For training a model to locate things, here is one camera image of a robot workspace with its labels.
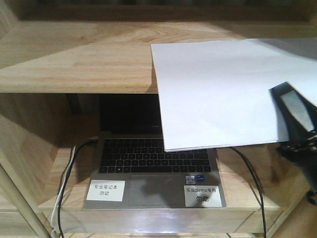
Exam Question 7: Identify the grey laptop with black keyboard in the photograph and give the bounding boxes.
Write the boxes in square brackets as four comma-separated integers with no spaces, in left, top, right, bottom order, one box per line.
[84,94,226,210]

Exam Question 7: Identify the white label sticker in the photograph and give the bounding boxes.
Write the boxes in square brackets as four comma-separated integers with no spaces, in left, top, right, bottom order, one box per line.
[184,185,222,207]
[86,179,125,202]

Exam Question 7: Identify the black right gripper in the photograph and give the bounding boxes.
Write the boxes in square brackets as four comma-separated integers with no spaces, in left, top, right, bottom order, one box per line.
[270,82,317,193]

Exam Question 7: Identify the left white label sticker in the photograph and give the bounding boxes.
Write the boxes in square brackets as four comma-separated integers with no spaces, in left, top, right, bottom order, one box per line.
[86,179,125,202]

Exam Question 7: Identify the black cable right of laptop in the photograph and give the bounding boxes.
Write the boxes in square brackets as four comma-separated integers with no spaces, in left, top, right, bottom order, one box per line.
[230,146,268,238]

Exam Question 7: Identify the black cable left of laptop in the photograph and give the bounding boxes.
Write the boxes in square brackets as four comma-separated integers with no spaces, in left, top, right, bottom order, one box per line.
[56,140,98,238]

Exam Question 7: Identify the wooden shelf unit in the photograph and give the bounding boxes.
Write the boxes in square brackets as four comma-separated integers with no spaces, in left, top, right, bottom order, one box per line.
[0,0,317,238]

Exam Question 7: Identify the white paper sheets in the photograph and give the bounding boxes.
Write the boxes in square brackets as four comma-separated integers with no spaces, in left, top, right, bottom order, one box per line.
[151,38,317,152]

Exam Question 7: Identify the black cable of laptop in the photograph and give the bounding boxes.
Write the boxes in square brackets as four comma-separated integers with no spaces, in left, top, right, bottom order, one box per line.
[230,146,268,238]
[56,140,98,238]

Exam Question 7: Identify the white cable left of laptop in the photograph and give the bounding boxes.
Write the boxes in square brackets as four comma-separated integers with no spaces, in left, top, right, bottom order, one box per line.
[50,135,99,238]

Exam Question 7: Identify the right white label sticker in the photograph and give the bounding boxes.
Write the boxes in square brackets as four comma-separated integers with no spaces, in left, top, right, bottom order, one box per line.
[184,185,222,207]

